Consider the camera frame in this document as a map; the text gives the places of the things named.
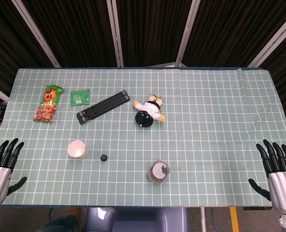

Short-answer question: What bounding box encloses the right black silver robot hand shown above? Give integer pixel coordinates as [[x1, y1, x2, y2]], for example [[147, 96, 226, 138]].
[[248, 139, 286, 216]]

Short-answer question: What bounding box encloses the white floral paper cup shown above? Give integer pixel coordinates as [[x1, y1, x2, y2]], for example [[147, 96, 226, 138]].
[[68, 140, 89, 160]]

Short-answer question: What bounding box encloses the grey purple robot base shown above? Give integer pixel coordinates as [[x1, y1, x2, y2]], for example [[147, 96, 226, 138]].
[[84, 206, 189, 232]]

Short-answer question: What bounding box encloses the white table leg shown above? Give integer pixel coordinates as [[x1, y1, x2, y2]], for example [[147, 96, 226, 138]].
[[200, 207, 207, 232]]

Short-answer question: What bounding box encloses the green orange snack bag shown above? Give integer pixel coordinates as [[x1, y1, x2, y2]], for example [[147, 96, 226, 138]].
[[33, 85, 64, 123]]

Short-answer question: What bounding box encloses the green white grid tablecloth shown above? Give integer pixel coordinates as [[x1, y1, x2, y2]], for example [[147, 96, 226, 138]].
[[0, 67, 286, 207]]

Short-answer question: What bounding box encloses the green tea sachet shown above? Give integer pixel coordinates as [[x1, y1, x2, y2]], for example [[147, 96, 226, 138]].
[[70, 88, 91, 107]]

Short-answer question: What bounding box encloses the glass jar black lid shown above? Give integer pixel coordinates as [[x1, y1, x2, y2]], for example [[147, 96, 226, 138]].
[[147, 159, 171, 185]]

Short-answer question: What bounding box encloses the long black bar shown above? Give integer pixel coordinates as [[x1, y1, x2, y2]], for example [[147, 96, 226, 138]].
[[76, 90, 131, 125]]

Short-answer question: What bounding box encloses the plush doll white shirt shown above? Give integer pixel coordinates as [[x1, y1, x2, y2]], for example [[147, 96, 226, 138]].
[[133, 94, 167, 128]]

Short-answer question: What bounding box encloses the blue cable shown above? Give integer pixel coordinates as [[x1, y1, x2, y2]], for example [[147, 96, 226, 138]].
[[211, 207, 218, 232]]

